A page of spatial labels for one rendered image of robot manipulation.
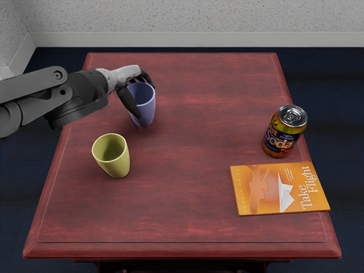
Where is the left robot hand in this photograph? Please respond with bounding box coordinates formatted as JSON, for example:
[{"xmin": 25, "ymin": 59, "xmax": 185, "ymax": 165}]
[{"xmin": 96, "ymin": 64, "xmax": 156, "ymax": 119}]

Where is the blue-purple cup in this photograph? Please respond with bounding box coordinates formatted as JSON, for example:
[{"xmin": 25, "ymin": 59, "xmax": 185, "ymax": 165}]
[{"xmin": 126, "ymin": 81, "xmax": 156, "ymax": 127}]

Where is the yellow-green cup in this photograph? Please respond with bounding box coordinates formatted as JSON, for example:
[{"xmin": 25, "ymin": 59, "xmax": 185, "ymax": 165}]
[{"xmin": 91, "ymin": 133, "xmax": 131, "ymax": 179}]

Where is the yellow and blue soda can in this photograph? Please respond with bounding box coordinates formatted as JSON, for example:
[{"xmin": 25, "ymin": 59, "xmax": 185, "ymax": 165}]
[{"xmin": 261, "ymin": 104, "xmax": 308, "ymax": 159}]

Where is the orange book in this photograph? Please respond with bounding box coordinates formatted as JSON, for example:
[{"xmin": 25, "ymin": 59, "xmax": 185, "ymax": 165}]
[{"xmin": 229, "ymin": 161, "xmax": 331, "ymax": 217}]

